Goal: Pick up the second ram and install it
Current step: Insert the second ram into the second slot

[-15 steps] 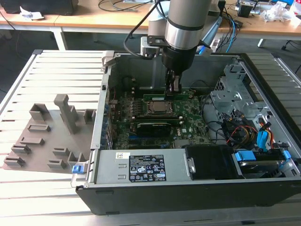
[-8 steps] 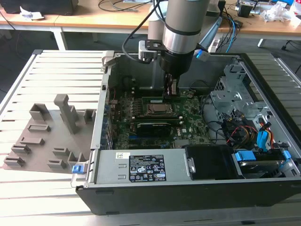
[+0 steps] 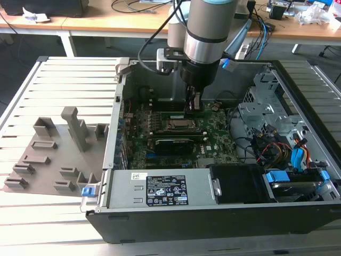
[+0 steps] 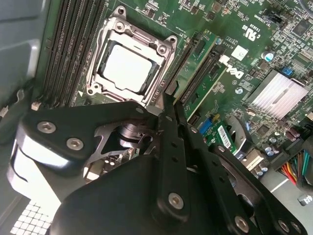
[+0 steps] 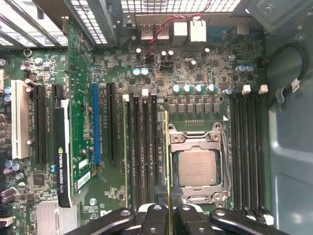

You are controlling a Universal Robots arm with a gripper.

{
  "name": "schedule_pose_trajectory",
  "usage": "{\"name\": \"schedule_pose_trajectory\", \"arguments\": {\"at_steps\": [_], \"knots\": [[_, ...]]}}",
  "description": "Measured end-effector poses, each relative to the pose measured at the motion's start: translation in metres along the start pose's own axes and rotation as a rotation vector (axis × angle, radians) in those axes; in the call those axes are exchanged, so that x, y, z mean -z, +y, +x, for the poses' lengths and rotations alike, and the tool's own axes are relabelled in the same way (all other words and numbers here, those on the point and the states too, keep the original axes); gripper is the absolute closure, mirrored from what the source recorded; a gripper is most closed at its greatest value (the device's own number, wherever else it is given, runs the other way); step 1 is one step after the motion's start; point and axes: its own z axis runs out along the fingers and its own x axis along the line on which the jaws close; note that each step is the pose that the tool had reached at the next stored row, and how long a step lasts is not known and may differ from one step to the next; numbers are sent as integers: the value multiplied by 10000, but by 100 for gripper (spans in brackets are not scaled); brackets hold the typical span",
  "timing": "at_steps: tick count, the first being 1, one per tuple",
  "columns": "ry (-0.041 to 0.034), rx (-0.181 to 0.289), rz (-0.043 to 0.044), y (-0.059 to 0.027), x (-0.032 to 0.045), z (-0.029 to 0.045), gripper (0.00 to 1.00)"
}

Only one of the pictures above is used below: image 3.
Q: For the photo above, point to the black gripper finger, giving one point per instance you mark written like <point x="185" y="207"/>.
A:
<point x="189" y="101"/>
<point x="198" y="101"/>

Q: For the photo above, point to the green RAM stick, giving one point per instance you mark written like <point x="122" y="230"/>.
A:
<point x="173" y="115"/>

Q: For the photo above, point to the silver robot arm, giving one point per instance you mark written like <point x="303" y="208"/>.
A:
<point x="205" y="26"/>

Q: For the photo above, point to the dark RAM stick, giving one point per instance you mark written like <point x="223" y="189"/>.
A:
<point x="170" y="100"/>

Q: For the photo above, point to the black RAM slot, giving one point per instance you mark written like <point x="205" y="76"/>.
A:
<point x="175" y="131"/>

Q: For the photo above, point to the round coin battery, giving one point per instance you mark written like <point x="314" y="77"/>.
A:
<point x="215" y="108"/>

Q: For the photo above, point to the silver CPU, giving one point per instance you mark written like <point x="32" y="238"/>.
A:
<point x="182" y="123"/>

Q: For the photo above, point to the green motherboard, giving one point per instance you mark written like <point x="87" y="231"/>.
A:
<point x="218" y="138"/>

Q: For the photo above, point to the black graphics card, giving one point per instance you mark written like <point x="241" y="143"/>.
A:
<point x="174" y="146"/>

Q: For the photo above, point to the white power strip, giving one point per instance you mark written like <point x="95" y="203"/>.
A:
<point x="242" y="50"/>

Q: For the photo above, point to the silver metal drive cage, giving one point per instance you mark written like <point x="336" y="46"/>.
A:
<point x="255" y="109"/>

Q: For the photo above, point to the black desktop box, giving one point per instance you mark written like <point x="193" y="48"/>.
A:
<point x="243" y="10"/>

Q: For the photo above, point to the black plastic shroud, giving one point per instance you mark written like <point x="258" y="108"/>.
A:
<point x="237" y="184"/>

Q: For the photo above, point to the black desktop device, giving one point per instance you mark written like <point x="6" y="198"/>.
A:
<point x="277" y="12"/>

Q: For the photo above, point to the hard disk blue carrier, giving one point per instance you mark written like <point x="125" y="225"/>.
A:
<point x="277" y="176"/>

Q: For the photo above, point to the silver power supply with label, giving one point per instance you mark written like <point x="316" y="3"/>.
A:
<point x="125" y="192"/>

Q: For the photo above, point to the black open PC case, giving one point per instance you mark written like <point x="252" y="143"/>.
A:
<point x="213" y="226"/>

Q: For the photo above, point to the clear plastic bag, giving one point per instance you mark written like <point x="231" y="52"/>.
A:
<point x="311" y="13"/>

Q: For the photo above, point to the wooden desk white legs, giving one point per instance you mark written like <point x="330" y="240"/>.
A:
<point x="80" y="22"/>

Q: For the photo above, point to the black chair base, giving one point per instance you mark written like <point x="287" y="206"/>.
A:
<point x="329" y="49"/>

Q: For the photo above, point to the blue case latch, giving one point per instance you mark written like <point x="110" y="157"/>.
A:
<point x="88" y="192"/>

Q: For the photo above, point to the grey parts rack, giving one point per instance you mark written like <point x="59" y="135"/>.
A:
<point x="64" y="154"/>

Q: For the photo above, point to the black monitor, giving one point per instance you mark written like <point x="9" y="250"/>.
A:
<point x="53" y="8"/>

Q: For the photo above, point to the crumpled white paper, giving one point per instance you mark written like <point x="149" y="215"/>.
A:
<point x="32" y="15"/>

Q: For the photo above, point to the black camera bracket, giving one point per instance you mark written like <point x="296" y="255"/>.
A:
<point x="173" y="53"/>

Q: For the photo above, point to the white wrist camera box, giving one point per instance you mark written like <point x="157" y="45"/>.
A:
<point x="163" y="62"/>

